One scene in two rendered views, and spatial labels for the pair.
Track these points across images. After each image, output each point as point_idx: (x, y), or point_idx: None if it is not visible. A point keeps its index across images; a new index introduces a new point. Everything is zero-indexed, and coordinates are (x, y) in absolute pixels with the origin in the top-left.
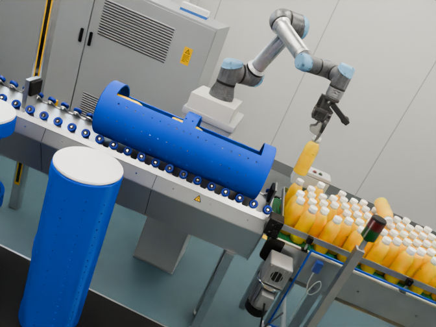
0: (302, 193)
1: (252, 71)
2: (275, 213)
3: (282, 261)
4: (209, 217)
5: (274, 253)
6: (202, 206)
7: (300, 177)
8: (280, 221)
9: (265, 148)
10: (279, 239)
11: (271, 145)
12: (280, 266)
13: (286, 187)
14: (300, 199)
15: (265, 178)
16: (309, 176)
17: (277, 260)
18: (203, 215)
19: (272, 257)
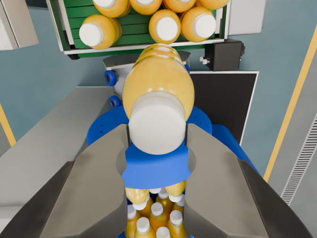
0: (171, 27)
1: None
2: (218, 63)
3: (250, 13)
4: None
5: (236, 29)
6: None
7: (20, 28)
8: (239, 49)
9: (173, 182)
10: (219, 30)
11: (128, 173)
12: (263, 15)
13: (61, 47)
14: (212, 29)
15: (211, 126)
16: (0, 0)
17: (252, 22)
18: None
19: (250, 32)
